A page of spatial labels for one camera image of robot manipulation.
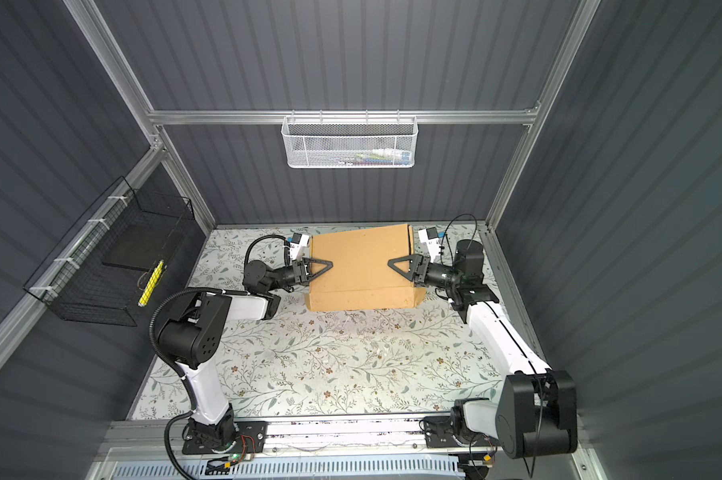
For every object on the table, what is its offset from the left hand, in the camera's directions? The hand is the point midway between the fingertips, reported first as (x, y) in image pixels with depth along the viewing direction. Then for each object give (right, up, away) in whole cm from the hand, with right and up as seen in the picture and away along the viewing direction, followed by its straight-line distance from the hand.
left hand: (335, 270), depth 79 cm
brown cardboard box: (+7, -1, -6) cm, 9 cm away
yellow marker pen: (-43, -3, -8) cm, 44 cm away
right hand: (+16, 0, -4) cm, 16 cm away
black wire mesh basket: (-55, +1, -6) cm, 56 cm away
